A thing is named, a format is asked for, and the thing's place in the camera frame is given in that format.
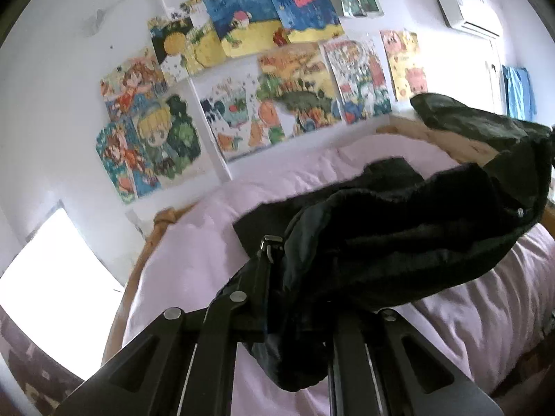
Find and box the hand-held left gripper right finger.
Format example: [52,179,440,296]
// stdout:
[327,309,506,416]

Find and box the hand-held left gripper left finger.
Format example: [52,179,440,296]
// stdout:
[56,235,285,416]

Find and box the black jacket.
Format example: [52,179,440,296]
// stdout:
[233,125,555,393]

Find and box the bed with pink sheet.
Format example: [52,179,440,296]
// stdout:
[102,117,555,399]

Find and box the bright window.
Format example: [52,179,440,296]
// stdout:
[0,207,126,382]

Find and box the dark green garment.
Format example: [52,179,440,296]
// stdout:
[410,93,555,157]

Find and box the blue towel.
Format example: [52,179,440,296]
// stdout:
[502,66,537,121]

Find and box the white air conditioner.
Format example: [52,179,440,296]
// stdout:
[434,0,504,38]

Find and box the group of colourful wall drawings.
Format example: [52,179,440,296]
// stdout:
[95,0,428,205]

